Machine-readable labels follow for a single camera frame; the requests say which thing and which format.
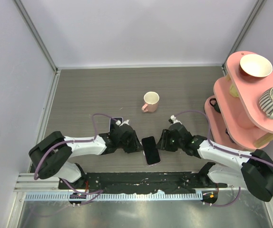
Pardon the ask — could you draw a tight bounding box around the purple phone black screen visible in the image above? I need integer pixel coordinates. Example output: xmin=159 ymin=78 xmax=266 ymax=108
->
xmin=141 ymin=136 xmax=161 ymax=166

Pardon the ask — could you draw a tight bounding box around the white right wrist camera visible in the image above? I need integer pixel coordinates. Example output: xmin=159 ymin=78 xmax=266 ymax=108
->
xmin=168 ymin=115 xmax=182 ymax=124

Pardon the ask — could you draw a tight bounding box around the dark green mug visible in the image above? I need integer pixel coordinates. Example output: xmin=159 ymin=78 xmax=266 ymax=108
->
xmin=209 ymin=98 xmax=221 ymax=113

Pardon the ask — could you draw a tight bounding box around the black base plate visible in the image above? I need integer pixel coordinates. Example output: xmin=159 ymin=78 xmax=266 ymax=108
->
xmin=58 ymin=170 xmax=229 ymax=196

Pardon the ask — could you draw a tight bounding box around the white bowl brown outside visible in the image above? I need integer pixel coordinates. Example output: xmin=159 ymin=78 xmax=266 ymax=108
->
xmin=239 ymin=54 xmax=273 ymax=81

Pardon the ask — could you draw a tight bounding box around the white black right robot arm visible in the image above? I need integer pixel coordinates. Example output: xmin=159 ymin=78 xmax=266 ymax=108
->
xmin=156 ymin=121 xmax=273 ymax=202

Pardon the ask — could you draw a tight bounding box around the white slotted cable duct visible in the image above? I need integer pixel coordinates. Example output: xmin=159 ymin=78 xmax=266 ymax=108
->
xmin=25 ymin=190 xmax=203 ymax=201

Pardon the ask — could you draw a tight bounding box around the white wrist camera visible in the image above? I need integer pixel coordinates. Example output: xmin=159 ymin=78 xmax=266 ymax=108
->
xmin=168 ymin=115 xmax=182 ymax=124
xmin=115 ymin=119 xmax=129 ymax=126

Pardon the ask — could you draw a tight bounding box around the pink mug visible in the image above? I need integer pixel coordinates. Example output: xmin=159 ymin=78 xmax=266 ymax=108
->
xmin=141 ymin=91 xmax=160 ymax=113

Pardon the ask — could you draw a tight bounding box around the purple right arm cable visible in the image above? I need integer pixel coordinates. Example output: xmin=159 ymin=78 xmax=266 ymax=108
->
xmin=173 ymin=110 xmax=273 ymax=208

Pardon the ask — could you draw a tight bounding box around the pink tiered wooden shelf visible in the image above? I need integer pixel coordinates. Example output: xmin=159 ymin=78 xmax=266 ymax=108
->
xmin=205 ymin=51 xmax=273 ymax=151

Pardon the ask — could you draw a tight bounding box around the lilac phone case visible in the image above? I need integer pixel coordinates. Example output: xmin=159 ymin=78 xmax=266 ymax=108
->
xmin=109 ymin=117 xmax=123 ymax=131

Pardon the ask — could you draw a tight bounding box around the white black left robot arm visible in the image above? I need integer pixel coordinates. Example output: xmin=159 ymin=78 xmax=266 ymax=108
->
xmin=29 ymin=123 xmax=143 ymax=190

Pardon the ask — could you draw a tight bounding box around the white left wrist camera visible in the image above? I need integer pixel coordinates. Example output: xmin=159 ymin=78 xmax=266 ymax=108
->
xmin=115 ymin=119 xmax=129 ymax=126

